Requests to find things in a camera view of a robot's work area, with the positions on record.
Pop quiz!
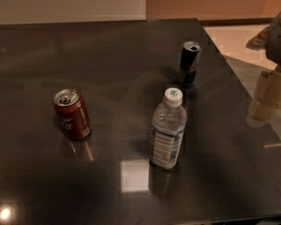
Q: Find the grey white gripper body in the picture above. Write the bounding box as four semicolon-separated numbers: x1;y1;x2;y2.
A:
266;11;281;65

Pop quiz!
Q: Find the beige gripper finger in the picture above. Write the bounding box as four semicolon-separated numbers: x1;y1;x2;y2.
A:
248;65;281;122
251;27;269;47

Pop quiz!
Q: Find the clear plastic water bottle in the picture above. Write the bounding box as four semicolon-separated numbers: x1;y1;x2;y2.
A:
150;87;187;170

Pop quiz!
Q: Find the dark blue energy drink can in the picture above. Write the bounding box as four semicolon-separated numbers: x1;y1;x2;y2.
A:
178;41;202;87

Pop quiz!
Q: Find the red coke can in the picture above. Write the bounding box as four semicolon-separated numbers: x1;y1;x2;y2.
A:
53;89;91;141

